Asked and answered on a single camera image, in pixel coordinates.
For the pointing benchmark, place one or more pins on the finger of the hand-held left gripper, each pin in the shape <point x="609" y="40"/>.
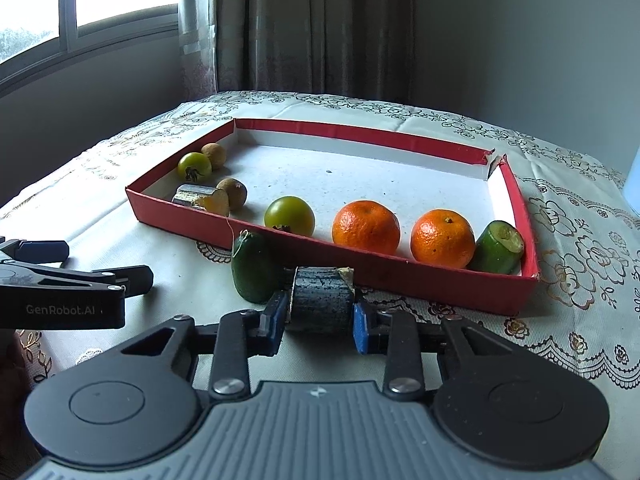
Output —
<point x="42" y="250"/>
<point x="125" y="280"/>

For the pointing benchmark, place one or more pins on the small orange tangerine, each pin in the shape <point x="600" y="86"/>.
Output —
<point x="442" y="239"/>

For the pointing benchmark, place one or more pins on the dark sugarcane piece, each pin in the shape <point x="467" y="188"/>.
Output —
<point x="320" y="300"/>
<point x="197" y="197"/>

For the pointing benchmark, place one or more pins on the light blue electric kettle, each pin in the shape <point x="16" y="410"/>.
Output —
<point x="634" y="180"/>

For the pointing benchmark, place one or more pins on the brown longan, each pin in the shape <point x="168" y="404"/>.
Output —
<point x="216" y="155"/>
<point x="234" y="192"/>

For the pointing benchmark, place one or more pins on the green tomato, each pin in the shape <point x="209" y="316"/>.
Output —
<point x="194" y="166"/>
<point x="289" y="215"/>

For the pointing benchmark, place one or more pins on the grey brown curtain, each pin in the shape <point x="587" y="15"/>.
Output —
<point x="300" y="25"/>

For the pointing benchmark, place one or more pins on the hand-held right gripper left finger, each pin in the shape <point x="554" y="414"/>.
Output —
<point x="275" y="327"/>

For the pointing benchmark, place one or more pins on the red cardboard box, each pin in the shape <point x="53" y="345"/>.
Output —
<point x="350" y="175"/>

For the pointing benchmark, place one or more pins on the whole green feijoa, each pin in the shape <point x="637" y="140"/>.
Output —
<point x="252" y="267"/>

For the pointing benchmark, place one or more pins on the cut green feijoa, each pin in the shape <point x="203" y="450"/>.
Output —
<point x="495" y="250"/>

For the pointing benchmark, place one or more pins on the large orange tangerine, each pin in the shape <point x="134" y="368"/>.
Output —
<point x="366" y="227"/>

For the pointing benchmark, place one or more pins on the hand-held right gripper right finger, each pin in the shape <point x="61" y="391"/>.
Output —
<point x="361" y="332"/>

